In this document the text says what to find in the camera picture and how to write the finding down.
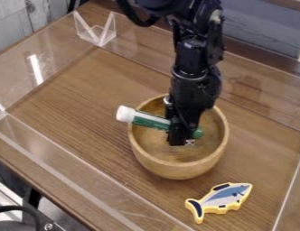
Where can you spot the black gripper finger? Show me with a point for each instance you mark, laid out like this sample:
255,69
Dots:
183,132
170,110

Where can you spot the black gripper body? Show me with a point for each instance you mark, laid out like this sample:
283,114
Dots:
194,92

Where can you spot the green white marker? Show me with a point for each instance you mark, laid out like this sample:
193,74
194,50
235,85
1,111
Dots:
136,117

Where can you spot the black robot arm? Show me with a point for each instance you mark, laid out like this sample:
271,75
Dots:
195,21

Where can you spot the brown wooden bowl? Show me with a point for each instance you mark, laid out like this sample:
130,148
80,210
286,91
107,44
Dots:
181,162

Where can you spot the yellow blue fish toy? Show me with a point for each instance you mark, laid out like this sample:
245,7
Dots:
225,197

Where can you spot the clear acrylic tray wall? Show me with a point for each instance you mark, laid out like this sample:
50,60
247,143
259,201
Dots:
92,197

